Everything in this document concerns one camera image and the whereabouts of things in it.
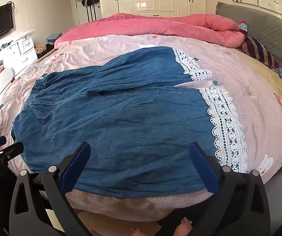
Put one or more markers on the person's right foot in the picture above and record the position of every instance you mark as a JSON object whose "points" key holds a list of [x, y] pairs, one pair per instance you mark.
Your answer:
{"points": [[182, 228]]}

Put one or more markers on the person's black trouser leg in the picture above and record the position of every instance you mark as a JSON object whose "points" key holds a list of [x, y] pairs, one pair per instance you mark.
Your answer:
{"points": [[166, 222]]}

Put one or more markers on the person's foot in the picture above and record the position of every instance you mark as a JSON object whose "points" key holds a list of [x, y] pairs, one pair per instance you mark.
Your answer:
{"points": [[182, 228], [136, 231]]}

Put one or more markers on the pink printed bed sheet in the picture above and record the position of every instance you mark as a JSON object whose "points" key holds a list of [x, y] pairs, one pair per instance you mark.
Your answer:
{"points": [[249, 98]]}

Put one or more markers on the pink quilt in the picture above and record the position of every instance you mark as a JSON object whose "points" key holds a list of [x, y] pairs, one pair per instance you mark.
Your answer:
{"points": [[155, 27]]}

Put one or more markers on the blue denim pants lace hem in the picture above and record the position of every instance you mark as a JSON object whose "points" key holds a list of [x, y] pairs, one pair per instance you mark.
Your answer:
{"points": [[121, 118]]}

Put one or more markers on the brown plush toy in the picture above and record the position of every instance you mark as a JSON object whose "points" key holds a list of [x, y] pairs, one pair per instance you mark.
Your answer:
{"points": [[40, 49]]}

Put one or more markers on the grey quilted headboard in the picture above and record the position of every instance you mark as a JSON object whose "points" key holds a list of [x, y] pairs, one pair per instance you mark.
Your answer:
{"points": [[266, 29]]}

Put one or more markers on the teal and pink cloth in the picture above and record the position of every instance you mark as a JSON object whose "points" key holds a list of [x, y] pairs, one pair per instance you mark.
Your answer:
{"points": [[243, 27]]}

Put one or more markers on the person's left foot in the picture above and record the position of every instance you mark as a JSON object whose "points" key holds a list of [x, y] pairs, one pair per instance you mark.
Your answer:
{"points": [[136, 231]]}

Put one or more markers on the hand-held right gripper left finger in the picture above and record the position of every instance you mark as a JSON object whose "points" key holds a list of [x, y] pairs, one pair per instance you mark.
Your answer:
{"points": [[77, 167]]}

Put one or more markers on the white dresser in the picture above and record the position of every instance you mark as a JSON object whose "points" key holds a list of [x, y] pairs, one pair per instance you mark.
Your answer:
{"points": [[25, 51]]}

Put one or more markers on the striped dark cloth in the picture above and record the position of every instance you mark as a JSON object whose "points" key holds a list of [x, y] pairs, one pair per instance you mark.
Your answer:
{"points": [[256, 49]]}

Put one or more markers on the folded blue cloth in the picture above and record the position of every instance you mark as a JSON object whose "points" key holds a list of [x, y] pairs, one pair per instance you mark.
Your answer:
{"points": [[53, 39]]}

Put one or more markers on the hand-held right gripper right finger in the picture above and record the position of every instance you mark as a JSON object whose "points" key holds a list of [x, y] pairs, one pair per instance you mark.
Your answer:
{"points": [[203, 168]]}

